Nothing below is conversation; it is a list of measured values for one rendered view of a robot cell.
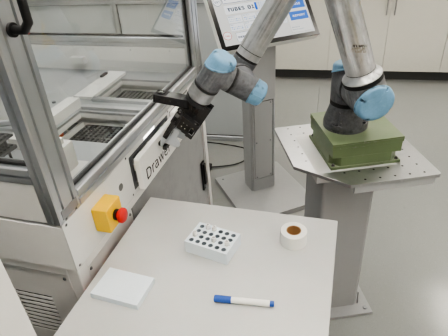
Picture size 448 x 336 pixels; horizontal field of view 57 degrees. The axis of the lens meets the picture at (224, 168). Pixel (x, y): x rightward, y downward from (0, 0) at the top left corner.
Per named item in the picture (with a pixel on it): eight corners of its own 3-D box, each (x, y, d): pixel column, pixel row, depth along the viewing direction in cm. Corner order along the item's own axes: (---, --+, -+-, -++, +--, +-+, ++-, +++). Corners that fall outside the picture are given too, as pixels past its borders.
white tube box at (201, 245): (241, 244, 112) (240, 233, 110) (227, 265, 106) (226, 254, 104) (201, 232, 117) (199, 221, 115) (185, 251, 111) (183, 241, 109)
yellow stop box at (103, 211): (127, 217, 112) (121, 195, 108) (113, 234, 107) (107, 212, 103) (109, 214, 114) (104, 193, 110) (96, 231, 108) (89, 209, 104)
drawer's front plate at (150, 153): (179, 143, 149) (175, 116, 143) (145, 190, 126) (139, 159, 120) (174, 143, 150) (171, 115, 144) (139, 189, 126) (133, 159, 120)
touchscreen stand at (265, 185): (317, 205, 246) (330, 29, 191) (247, 227, 233) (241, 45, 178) (276, 165, 285) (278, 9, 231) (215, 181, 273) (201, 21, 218)
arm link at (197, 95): (190, 83, 114) (199, 73, 121) (183, 95, 117) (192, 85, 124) (213, 99, 115) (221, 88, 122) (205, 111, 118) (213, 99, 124)
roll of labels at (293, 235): (280, 250, 109) (281, 239, 107) (279, 233, 115) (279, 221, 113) (307, 251, 108) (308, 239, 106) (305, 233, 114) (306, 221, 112)
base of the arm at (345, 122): (359, 113, 152) (362, 87, 146) (374, 132, 139) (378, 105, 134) (318, 116, 152) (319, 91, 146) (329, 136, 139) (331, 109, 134)
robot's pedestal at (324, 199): (346, 264, 205) (365, 125, 165) (372, 314, 180) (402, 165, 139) (287, 272, 203) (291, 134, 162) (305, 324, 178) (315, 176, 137)
